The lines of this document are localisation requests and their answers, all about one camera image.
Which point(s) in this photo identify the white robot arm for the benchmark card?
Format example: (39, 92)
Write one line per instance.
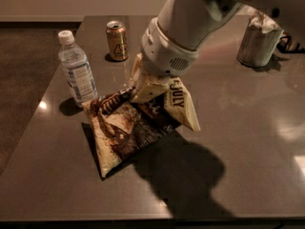
(188, 23)

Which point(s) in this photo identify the brown chip bag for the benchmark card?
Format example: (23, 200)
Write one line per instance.
(121, 127)

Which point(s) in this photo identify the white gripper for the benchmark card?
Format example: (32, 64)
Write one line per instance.
(162, 56)

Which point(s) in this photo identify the grey metal napkin cup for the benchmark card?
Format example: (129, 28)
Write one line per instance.
(257, 47)

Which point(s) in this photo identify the white crumpled paper napkins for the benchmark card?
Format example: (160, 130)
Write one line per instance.
(261, 21)

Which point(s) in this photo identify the gold soda can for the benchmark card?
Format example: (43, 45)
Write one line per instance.
(117, 40)

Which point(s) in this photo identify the clear plastic water bottle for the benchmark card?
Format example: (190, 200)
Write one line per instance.
(77, 69)

